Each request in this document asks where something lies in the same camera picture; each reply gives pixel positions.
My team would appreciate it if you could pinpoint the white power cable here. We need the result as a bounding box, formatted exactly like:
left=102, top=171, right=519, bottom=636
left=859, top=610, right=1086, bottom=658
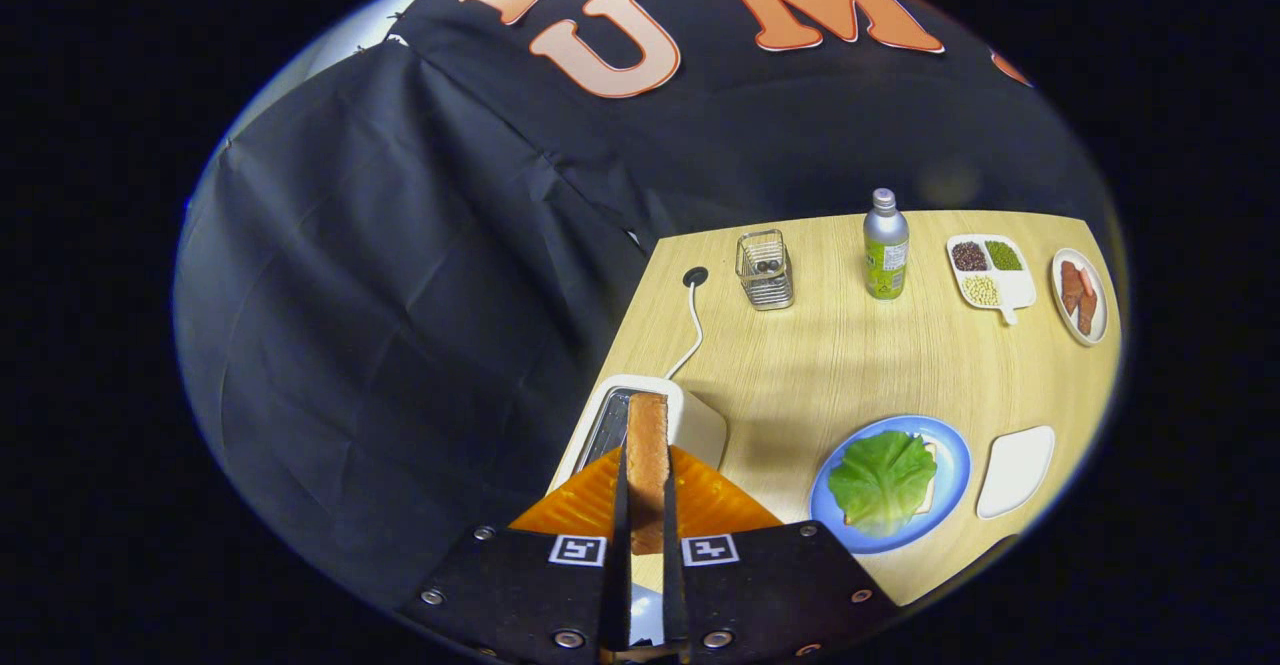
left=664, top=280, right=706, bottom=381

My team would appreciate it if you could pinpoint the white oval plate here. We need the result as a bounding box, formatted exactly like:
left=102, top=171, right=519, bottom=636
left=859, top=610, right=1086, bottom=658
left=1050, top=248, right=1110, bottom=348

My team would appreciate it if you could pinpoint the black backdrop cloth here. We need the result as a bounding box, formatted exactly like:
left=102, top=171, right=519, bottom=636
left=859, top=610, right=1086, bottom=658
left=172, top=0, right=1121, bottom=611

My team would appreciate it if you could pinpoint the green label metal bottle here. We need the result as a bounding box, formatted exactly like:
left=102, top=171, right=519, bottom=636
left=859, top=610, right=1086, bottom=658
left=863, top=188, right=911, bottom=301

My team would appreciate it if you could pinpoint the white bread slice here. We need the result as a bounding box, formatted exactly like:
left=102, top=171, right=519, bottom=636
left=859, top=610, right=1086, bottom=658
left=843, top=442, right=940, bottom=528

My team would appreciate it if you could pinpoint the blue round plate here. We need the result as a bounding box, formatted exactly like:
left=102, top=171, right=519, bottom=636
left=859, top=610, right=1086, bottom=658
left=809, top=415, right=973, bottom=555

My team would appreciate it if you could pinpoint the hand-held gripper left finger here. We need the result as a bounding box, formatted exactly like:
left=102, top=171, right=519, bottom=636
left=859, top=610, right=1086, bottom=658
left=395, top=445, right=633, bottom=664

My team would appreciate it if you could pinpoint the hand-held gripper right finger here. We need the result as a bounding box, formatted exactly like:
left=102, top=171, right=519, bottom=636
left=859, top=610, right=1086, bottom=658
left=662, top=445, right=901, bottom=661

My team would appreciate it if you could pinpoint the white square plate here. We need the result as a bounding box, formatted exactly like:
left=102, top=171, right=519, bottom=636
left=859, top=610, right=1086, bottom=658
left=976, top=425, right=1057, bottom=520

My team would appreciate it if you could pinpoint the wire mesh utensil basket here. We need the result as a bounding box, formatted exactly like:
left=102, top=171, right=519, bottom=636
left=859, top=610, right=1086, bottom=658
left=735, top=229, right=796, bottom=312

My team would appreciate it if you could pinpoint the green lettuce leaf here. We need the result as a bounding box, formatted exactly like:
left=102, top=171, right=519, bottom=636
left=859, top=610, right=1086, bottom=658
left=827, top=430, right=939, bottom=538

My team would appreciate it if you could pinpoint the white divided dish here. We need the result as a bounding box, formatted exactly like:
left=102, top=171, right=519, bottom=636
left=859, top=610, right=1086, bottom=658
left=946, top=234, right=1038, bottom=326

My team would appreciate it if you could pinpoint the white toaster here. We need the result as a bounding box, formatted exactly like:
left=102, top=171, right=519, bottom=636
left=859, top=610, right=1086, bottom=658
left=548, top=374, right=729, bottom=646

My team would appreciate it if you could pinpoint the toasted bread slice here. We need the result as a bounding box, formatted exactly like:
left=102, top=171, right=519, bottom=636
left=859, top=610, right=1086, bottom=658
left=626, top=392, right=670, bottom=556

